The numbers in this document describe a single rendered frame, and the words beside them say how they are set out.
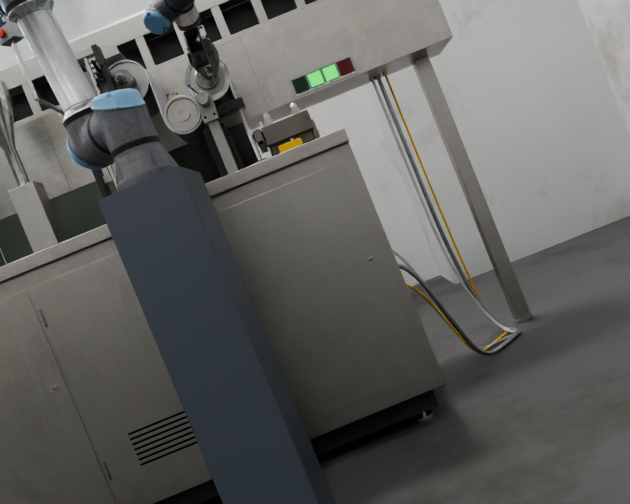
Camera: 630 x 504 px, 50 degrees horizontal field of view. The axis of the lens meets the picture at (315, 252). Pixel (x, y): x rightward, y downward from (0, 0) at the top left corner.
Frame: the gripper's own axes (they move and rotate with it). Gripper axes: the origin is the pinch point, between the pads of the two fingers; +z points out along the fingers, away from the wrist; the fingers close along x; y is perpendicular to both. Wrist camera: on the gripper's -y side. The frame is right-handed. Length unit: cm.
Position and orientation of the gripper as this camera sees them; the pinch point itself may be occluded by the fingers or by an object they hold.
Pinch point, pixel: (212, 76)
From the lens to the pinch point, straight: 225.4
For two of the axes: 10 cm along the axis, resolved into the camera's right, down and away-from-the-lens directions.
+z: 2.3, 5.8, 7.8
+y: -3.0, -7.2, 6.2
